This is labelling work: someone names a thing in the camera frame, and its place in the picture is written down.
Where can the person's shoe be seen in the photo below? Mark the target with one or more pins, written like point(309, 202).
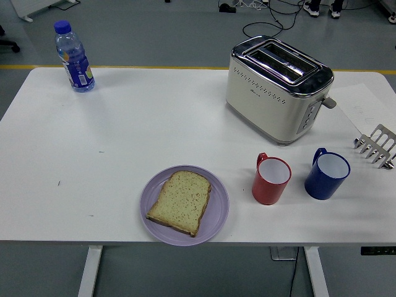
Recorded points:
point(335, 9)
point(311, 8)

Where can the metal toast rack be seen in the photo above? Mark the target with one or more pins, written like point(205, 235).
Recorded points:
point(382, 136)

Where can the red mug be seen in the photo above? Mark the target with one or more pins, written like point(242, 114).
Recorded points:
point(266, 191)

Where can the blue-capped plastic water bottle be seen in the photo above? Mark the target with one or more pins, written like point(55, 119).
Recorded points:
point(75, 68)

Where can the black power adapter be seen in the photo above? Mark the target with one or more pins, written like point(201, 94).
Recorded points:
point(227, 8)

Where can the clear bracket under table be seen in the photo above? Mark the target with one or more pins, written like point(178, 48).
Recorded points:
point(280, 254)

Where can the purple round plate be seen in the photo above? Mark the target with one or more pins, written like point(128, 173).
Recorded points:
point(219, 198)

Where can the black office chair base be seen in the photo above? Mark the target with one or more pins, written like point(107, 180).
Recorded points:
point(10, 44)

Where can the grey toaster lever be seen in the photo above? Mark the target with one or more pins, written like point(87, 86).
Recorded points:
point(329, 103)

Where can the slice of bread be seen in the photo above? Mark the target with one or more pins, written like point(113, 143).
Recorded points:
point(181, 202)

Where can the white table leg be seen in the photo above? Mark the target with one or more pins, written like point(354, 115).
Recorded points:
point(89, 272)
point(316, 272)

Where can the blue mug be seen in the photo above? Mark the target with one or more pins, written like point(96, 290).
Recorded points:
point(320, 187)

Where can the cream and chrome toaster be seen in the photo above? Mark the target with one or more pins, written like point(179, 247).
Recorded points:
point(263, 102)

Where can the black table control panel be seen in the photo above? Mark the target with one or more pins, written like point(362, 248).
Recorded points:
point(377, 251)

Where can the white furniture base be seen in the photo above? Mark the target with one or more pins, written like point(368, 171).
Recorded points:
point(31, 7)

